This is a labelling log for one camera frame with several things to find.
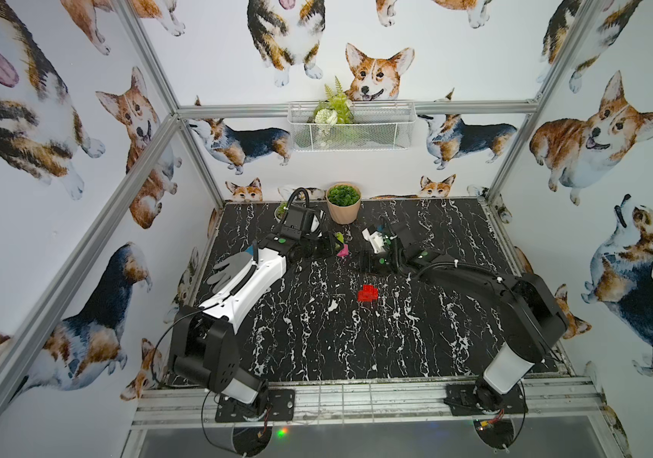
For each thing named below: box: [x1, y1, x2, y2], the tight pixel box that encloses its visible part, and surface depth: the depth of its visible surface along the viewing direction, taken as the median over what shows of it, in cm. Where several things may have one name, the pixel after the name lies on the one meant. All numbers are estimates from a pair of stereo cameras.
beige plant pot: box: [325, 182, 362, 226], surface depth 109 cm
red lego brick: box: [357, 284, 380, 303], surface depth 92 cm
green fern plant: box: [315, 75, 355, 126], surface depth 85 cm
